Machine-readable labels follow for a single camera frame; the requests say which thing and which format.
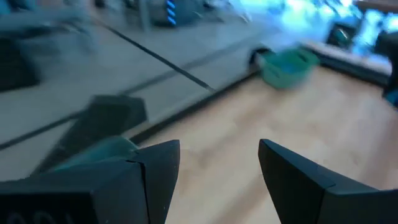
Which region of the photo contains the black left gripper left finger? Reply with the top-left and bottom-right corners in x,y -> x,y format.
0,139 -> 181,224

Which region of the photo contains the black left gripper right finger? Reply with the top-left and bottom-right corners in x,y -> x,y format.
257,138 -> 398,224

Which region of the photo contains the green plastic bin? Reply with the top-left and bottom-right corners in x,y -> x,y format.
256,46 -> 321,90

